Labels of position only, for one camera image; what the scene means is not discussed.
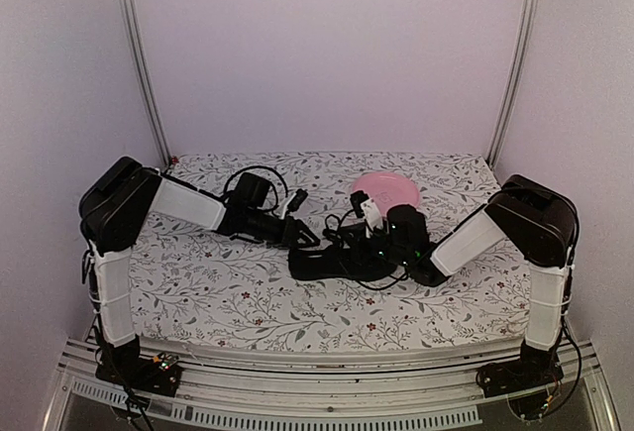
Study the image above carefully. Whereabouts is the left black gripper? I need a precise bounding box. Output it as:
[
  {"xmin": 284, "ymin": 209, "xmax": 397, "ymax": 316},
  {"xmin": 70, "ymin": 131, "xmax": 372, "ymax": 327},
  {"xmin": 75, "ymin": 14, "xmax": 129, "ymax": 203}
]
[{"xmin": 247, "ymin": 208, "xmax": 322, "ymax": 251}]

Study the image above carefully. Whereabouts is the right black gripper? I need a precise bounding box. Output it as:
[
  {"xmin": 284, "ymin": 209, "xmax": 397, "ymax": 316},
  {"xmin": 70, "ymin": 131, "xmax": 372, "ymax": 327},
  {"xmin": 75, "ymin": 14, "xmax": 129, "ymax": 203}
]
[{"xmin": 340, "ymin": 221, "xmax": 413, "ymax": 267}]

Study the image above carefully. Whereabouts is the black shoe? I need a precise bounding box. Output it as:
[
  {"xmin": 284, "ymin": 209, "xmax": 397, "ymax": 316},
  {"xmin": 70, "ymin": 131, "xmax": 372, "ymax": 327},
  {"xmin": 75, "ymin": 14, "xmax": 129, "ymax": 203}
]
[{"xmin": 288, "ymin": 244, "xmax": 397, "ymax": 282}]

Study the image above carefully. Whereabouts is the black shoelace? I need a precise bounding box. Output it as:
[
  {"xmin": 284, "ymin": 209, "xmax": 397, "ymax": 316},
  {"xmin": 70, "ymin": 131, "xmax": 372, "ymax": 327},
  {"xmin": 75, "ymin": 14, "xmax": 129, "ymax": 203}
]
[{"xmin": 322, "ymin": 210, "xmax": 356, "ymax": 248}]

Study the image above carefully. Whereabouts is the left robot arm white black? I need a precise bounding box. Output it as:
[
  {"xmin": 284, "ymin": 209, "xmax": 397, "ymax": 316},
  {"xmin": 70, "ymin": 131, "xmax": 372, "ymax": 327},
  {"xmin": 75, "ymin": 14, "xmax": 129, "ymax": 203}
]
[{"xmin": 78, "ymin": 157, "xmax": 320, "ymax": 385}]

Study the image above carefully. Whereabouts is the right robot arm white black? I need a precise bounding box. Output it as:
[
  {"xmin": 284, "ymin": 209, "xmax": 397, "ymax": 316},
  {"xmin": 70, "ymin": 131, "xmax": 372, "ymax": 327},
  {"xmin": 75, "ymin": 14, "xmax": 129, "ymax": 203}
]
[{"xmin": 343, "ymin": 174, "xmax": 581, "ymax": 387}]

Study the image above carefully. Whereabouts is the pink plate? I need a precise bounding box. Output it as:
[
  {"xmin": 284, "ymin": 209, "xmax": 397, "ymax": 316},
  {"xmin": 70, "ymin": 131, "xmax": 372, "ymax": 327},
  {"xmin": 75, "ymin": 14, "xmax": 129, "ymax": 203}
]
[{"xmin": 351, "ymin": 171, "xmax": 420, "ymax": 216}]

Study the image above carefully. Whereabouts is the floral patterned table mat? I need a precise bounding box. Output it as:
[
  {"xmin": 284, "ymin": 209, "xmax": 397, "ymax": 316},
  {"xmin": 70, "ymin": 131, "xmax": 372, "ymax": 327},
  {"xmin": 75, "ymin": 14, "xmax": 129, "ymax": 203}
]
[{"xmin": 130, "ymin": 153, "xmax": 540, "ymax": 354}]

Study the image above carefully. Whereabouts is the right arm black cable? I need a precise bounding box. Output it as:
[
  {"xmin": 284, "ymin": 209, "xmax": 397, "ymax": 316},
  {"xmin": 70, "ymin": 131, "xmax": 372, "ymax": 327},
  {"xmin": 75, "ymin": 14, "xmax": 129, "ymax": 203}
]
[{"xmin": 354, "ymin": 267, "xmax": 412, "ymax": 292}]

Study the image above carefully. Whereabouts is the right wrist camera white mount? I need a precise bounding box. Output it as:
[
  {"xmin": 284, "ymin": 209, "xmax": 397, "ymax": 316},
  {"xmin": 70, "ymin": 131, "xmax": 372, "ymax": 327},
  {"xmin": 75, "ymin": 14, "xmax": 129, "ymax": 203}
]
[{"xmin": 351, "ymin": 190, "xmax": 383, "ymax": 239}]

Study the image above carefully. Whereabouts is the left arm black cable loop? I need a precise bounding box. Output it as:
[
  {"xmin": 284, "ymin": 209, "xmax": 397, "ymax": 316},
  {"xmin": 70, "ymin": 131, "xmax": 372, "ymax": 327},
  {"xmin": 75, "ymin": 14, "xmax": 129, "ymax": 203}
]
[{"xmin": 223, "ymin": 165, "xmax": 291, "ymax": 204}]

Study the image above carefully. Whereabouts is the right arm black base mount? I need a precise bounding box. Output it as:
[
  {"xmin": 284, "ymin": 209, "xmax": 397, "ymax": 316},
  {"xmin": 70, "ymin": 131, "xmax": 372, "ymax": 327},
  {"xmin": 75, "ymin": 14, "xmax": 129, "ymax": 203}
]
[{"xmin": 475, "ymin": 351, "xmax": 564, "ymax": 397}]

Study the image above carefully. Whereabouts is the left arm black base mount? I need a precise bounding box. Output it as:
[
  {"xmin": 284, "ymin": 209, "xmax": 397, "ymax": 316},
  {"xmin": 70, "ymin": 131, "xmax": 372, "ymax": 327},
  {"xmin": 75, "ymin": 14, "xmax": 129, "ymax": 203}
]
[{"xmin": 95, "ymin": 350, "xmax": 183, "ymax": 397}]

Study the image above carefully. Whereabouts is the right aluminium frame post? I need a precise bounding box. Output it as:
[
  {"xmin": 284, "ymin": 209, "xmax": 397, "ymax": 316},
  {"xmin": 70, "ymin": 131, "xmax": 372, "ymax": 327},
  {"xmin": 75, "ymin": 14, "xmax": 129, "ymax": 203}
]
[{"xmin": 485, "ymin": 0, "xmax": 539, "ymax": 169}]

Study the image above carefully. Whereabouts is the aluminium frame post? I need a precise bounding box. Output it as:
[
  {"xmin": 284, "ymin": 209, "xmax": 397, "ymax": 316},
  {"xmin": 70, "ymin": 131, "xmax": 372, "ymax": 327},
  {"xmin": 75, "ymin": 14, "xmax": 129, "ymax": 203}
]
[
  {"xmin": 485, "ymin": 0, "xmax": 539, "ymax": 169},
  {"xmin": 119, "ymin": 0, "xmax": 172, "ymax": 166}
]

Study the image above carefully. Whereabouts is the left aluminium frame post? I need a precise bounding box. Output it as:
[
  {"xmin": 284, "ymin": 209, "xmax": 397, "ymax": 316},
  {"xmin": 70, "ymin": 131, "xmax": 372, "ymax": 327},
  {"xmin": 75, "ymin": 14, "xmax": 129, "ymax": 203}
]
[{"xmin": 119, "ymin": 0, "xmax": 172, "ymax": 166}]

